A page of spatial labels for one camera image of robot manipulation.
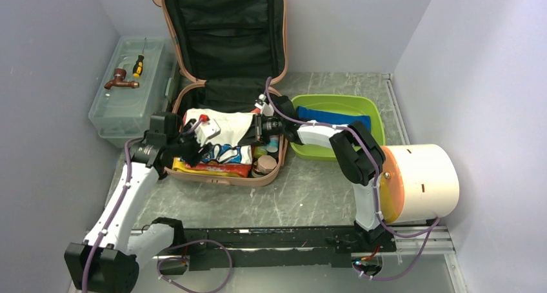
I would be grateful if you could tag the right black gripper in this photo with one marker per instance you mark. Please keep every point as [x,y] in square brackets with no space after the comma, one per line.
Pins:
[259,135]

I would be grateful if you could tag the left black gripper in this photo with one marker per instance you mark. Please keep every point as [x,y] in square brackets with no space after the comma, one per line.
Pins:
[193,158]

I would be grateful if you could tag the white shirt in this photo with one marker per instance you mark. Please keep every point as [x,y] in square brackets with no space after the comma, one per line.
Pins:
[225,148]

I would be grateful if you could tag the blue towel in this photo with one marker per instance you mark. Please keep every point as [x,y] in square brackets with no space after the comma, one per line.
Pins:
[332,117]

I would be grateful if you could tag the pink hard-shell suitcase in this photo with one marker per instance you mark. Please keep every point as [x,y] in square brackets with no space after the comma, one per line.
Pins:
[231,51]

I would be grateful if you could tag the green plastic tray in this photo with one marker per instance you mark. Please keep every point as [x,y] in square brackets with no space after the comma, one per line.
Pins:
[338,104]

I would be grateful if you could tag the cream appliance with orange rim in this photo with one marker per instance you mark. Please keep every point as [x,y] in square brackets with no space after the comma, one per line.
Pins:
[418,182]

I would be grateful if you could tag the red printed package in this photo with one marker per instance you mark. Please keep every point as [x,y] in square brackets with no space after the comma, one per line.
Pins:
[244,169]

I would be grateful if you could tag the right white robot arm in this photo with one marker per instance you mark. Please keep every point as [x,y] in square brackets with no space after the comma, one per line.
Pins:
[359,156]

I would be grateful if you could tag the yellow folded cloth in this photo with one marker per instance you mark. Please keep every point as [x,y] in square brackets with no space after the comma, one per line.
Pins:
[205,169]

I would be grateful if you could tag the pink blue spray bottle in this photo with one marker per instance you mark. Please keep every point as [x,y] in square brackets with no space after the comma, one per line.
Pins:
[273,145]

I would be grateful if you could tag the green yellow bottle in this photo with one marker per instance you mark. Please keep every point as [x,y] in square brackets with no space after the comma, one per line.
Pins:
[259,151]

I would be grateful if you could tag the pink hexagonal lid jar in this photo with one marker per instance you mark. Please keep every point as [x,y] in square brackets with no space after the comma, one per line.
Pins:
[264,165]

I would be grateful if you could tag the translucent plastic toolbox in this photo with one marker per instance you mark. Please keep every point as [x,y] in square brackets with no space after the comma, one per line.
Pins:
[120,114]

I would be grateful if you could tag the yellow black screwdriver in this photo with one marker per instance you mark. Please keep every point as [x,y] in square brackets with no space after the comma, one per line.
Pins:
[139,63]

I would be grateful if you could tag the brown brass faucet valve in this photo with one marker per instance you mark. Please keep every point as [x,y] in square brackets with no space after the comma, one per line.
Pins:
[119,80]

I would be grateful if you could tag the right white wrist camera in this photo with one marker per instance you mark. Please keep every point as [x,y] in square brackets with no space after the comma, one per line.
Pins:
[263,107]

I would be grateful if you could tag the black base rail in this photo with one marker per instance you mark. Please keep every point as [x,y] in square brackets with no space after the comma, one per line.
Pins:
[336,246]

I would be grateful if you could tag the aluminium frame profile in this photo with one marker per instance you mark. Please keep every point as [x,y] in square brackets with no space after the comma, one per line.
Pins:
[427,240]

